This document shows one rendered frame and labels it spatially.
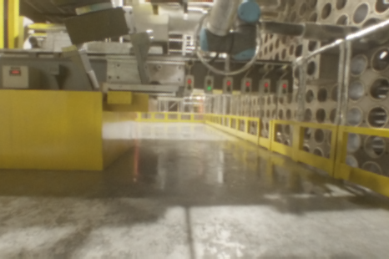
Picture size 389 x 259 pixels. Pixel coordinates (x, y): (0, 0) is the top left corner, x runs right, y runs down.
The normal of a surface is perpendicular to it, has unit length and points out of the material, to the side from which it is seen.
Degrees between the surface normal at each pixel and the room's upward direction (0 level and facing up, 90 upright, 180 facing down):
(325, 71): 90
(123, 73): 90
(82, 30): 114
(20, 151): 90
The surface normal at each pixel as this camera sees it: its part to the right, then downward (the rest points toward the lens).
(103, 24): -0.12, 0.47
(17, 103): 0.08, 0.09
